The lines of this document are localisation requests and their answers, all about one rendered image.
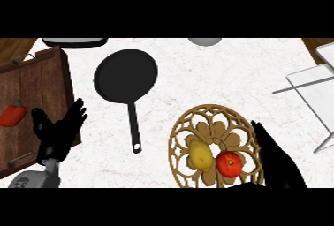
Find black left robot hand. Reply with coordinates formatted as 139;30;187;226
29;97;88;166

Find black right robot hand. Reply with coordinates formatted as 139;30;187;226
226;119;307;189

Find red tomato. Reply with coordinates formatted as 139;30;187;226
215;150;245;179

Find white tiered shelf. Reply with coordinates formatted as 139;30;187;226
272;41;334;154

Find red bell pepper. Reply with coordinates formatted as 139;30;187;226
0;99;28;128

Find brown wooden tray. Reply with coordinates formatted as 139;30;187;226
0;45;84;179

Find yellow lemon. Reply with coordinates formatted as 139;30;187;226
186;138;217;173

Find black frying pan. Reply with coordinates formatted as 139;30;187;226
93;49;159;154

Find grey round object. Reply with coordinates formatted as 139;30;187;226
186;37;223;47

